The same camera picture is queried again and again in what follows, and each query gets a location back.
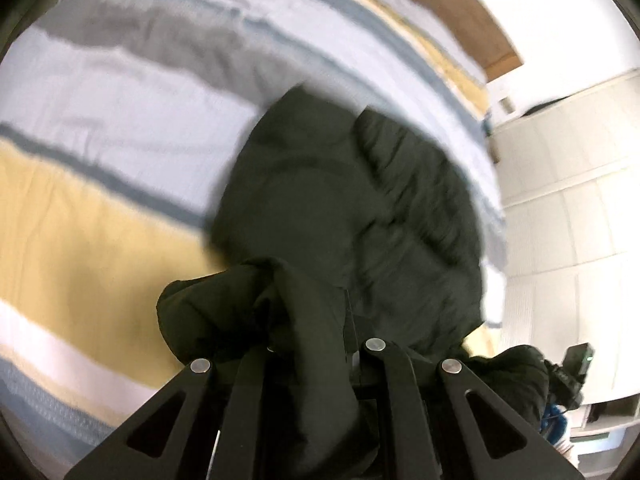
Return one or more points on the wooden headboard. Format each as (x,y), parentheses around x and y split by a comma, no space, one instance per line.
(479,33)

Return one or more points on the black puffer jacket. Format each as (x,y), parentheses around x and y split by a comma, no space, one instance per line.
(335,332)

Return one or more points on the white low shelf unit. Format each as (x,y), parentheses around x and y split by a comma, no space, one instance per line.
(602,434)

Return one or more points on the striped duvet cover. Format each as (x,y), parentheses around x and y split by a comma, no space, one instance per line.
(120,122)

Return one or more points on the white wardrobe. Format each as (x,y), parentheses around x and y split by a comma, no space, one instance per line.
(569,178)

